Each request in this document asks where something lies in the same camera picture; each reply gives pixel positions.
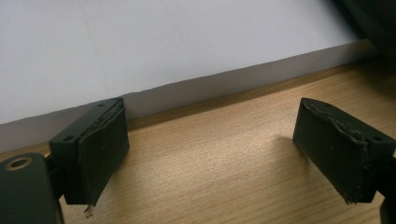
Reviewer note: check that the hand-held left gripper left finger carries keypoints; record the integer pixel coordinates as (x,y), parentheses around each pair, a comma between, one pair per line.
(99,155)

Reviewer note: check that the white foam mat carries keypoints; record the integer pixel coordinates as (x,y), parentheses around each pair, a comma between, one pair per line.
(155,46)

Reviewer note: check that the black curtain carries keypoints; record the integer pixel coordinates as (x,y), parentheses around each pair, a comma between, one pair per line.
(373,21)

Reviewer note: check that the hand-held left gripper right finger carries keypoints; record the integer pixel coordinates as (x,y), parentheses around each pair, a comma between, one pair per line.
(336,155)

